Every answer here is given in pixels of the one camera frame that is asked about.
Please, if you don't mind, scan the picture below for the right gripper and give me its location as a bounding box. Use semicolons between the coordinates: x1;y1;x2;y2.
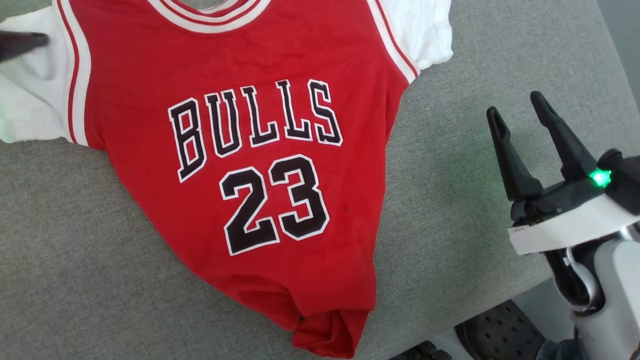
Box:
486;90;608;227

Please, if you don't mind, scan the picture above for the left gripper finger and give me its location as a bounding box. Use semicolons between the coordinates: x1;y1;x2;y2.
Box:
0;31;50;63

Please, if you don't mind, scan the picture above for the red white basketball jersey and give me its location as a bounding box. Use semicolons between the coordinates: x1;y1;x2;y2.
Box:
0;0;455;359

